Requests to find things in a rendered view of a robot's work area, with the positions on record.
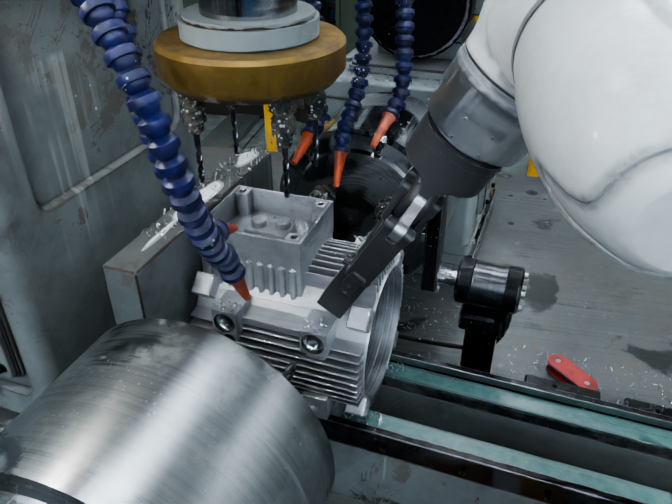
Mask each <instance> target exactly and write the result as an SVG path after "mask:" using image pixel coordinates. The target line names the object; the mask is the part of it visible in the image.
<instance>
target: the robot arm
mask: <svg viewBox="0 0 672 504"><path fill-rule="evenodd" d="M439 84H440V85H439V87H438V88H437V89H436V88H435V89H434V94H433V95H432V97H431V98H428V99H427V100H426V101H427V106H428V111H427V112H426V114H425V115H424V116H423V118H422V119H421V120H420V122H419V123H418V125H417V126H416V127H415V129H414V130H413V132H412V133H411V134H410V136H409V137H408V139H407V141H406V153H407V156H408V159H409V161H410V162H411V164H412V167H411V168H410V169H409V171H408V172H407V174H406V176H405V177H404V179H403V181H402V182H401V183H400V185H399V187H398V188H397V190H396V192H395V194H394V196H393V197H392V199H391V201H390V203H389V205H388V206H387V207H386V209H385V210H384V212H383V213H382V218H381V219H380V220H379V222H378V223H377V224H376V226H375V227H374V228H373V230H372V231H370V232H368V234H367V237H366V241H365V242H364V243H363V244H362V245H360V246H359V247H358V250H357V253H358V254H356V253H355V252H353V254H352V255H351V256H349V255H348V254H347V255H346V256H345V258H344V259H343V261H342V263H343V264H344V265H343V267H342V268H341V269H340V270H339V272H338V273H337V274H336V276H335V277H334V278H333V280H332V281H331V282H330V283H329V285H328V286H327V287H326V289H325V290H324V291H323V293H322V294H321V295H320V297H319V299H318V300H317V303H318V304H319V305H320V306H322V307H323V308H325V309H326V310H327V311H329V312H330V313H332V314H333V315H334V316H336V317H337V318H339V319H340V318H341V317H342V316H343V315H344V314H345V313H346V311H347V310H348V309H349V308H350V307H351V305H352V304H353V303H354V302H355V301H356V299H357V298H358V297H359V296H360V295H361V293H362V292H363V291H364V290H365V289H366V288H367V287H369V286H371V284H372V283H373V281H374V280H375V278H376V277H377V276H378V275H379V274H380V273H381V272H382V271H384V270H385V268H386V267H387V265H388V264H389V263H390V262H391V261H392V260H393V259H394V258H395V257H396V256H397V254H398V253H399V252H400V251H401V250H402V249H403V248H404V247H406V246H407V245H408V244H410V243H411V242H413V241H414V239H415V236H416V233H417V232H418V231H419V230H420V229H421V227H422V226H423V225H424V224H425V223H426V222H427V221H428V220H431V219H433V218H434V217H435V215H436V214H437V213H438V212H439V211H440V210H441V208H442V206H443V203H442V201H443V200H444V199H445V198H446V197H447V195H451V196H455V197H457V198H472V197H475V196H476V195H478V194H479V193H480V192H481V191H482V190H483V188H484V187H485V186H486V185H487V184H488V183H489V182H490V181H491V179H492V178H493V177H494V176H495V175H496V174H497V173H498V172H499V170H500V169H501V168H502V167H511V166H513V165H515V164H517V163H518V162H519V161H520V160H521V159H522V158H523V157H524V156H525V155H526V154H527V152H529V155H530V157H531V160H532V162H533V164H534V166H535V169H536V171H537V173H538V175H539V177H540V179H541V181H542V183H543V185H544V187H545V188H546V190H547V192H548V194H549V195H550V197H551V199H552V200H553V202H554V204H555V205H556V207H557V208H558V210H559V211H560V212H561V214H562V215H563V217H564V218H565V219H566V220H567V222H568V223H569V224H570V225H571V226H572V227H573V229H574V230H575V231H576V232H577V233H578V234H579V235H580V236H581V237H583V238H584V239H585V240H586V241H587V242H588V243H589V244H590V245H592V246H593V247H594V248H595V249H596V250H597V251H599V252H600V253H602V254H603V255H605V256H606V257H608V258H610V259H611V260H613V261H614V262H616V263H618V264H620V265H622V266H624V267H626V268H628V269H631V270H634V271H637V272H640V273H644V274H648V275H654V276H661V277H672V0H485V1H484V3H483V6H482V9H481V12H480V15H479V18H478V20H477V23H476V25H475V27H474V29H473V31H472V32H471V34H470V36H469V37H468V39H467V41H466V43H465V44H463V45H462V46H461V47H460V48H459V50H458V51H457V54H456V56H455V58H454V59H453V61H452V62H451V63H450V65H449V66H448V68H447V69H446V70H445V72H444V74H443V81H442V80H441V81H440V82H439Z"/></svg>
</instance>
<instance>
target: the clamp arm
mask: <svg viewBox="0 0 672 504"><path fill-rule="evenodd" d="M448 199H449V195H447V197H446V198H445V199H444V200H443V201H442V203H443V206H442V208H441V210H440V211H439V212H438V213H437V214H436V215H435V217H434V218H433V219H431V220H428V221H427V222H426V226H425V227H424V229H423V231H422V233H421V241H423V242H425V244H424V255H423V266H422V277H421V290H424V291H429V292H435V291H436V288H437V286H438V284H442V285H443V284H444V283H443V282H438V279H439V280H440V281H443V280H444V276H441V275H439V271H440V273H442V274H445V272H446V269H447V268H446V267H442V265H441V263H442V254H443V245H444V236H445V227H446V218H447V208H448ZM440 268H445V269H441V270H440ZM438 276H439V277H438Z"/></svg>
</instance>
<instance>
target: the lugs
mask: <svg viewBox="0 0 672 504"><path fill-rule="evenodd" d="M403 257H404V252H403V250H401V251H400V252H399V253H398V254H397V256H396V257H395V262H396V263H397V264H398V265H399V266H400V267H401V266H402V261H403ZM218 287H219V278H218V276H217V275H215V274H211V273H207V272H202V271H197V273H196V276H195V280H194V283H193V287H192V290H191V292H192V293H194V294H197V295H200V296H204V297H208V298H213V299H215V298H216V294H217V290H218ZM373 316H374V311H373V310H372V309H371V308H368V307H363V306H359V305H354V304H352V305H351V307H350V311H349V315H348V319H347V323H346V328H348V329H350V330H352V331H357V332H361V333H365V334H369V333H370V329H371V325H372V321H373ZM398 333H399V331H398V330H397V331H396V336H395V341H394V345H393V349H395V347H396V342H397V338H398ZM370 401H371V399H363V400H362V402H361V403H360V405H359V407H355V406H352V405H348V404H346V408H345V412H347V413H350V414H354V415H358V416H367V414H368V410H369V405H370Z"/></svg>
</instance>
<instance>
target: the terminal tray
mask: <svg viewBox="0 0 672 504"><path fill-rule="evenodd" d="M210 213H211V214H212V215H213V220H216V219H219V220H222V221H224V222H225V223H226V224H236V225H237V226H238V230H237V231H236V232H234V233H232V234H230V235H229V238H228V239H227V240H226V242H227V243H230V244H231V245H232V246H233V247H234V248H235V250H236V253H237V254H238V255H239V257H240V259H241V260H240V262H241V263H242V264H243V266H244V267H245V270H246V272H245V276H244V279H245V282H246V284H247V286H248V289H249V290H250V291H252V290H253V289H254V288H255V287H256V288H258V291H259V293H263V292H264V291H265V290H269V294H270V295H274V294H275V292H278V293H279V296H280V297H281V298H284V297H285V296H286V294H287V295H290V298H291V300H295V299H296V298H297V297H302V295H303V292H304V289H305V286H306V271H307V272H309V265H312V259H315V253H317V254H318V249H321V245H324V242H326V241H327V240H329V238H332V239H333V231H334V214H333V201H331V200H325V199H319V198H313V197H307V196H301V195H295V194H290V197H289V198H285V197H284V193H283V192H278V191H272V190H266V189H260V188H254V187H248V186H242V185H238V186H237V187H236V188H235V189H234V190H233V191H232V192H231V193H230V194H229V195H228V196H227V197H225V198H224V199H223V200H222V201H221V202H220V203H219V204H218V205H217V206H216V207H215V208H214V209H213V210H211V211H210ZM265 213H266V214H267V215H269V216H267V215H266V214H265ZM250 214H251V217H252V218H250ZM256 215H257V216H256ZM275 216H276V218H275V219H273V217H275ZM291 217H292V220H293V221H294V217H295V223H293V221H291ZM296 218H298V219H299V220H300V221H301V222H299V221H298V220H297V219H296ZM250 219H251V221H250ZM305 223H307V228H306V230H305ZM246 224H248V225H247V227H246ZM296 226H297V228H296ZM244 228H245V229H244ZM308 228H309V229H308ZM296 230H297V232H298V233H299V234H298V233H297V232H296ZM302 230H303V232H305V234H304V233H303V232H302ZM294 231H295V233H294ZM300 234H302V235H300ZM303 234H304V235H303ZM200 256H201V255H200ZM201 257H202V256H201ZM202 265H203V272H207V273H211V274H215V275H217V276H218V278H219V284H222V283H223V282H224V281H223V280H222V278H221V275H220V272H219V271H218V270H217V269H216V268H214V267H212V266H211V265H210V264H209V263H208V262H206V261H205V260H204V258H203V257H202Z"/></svg>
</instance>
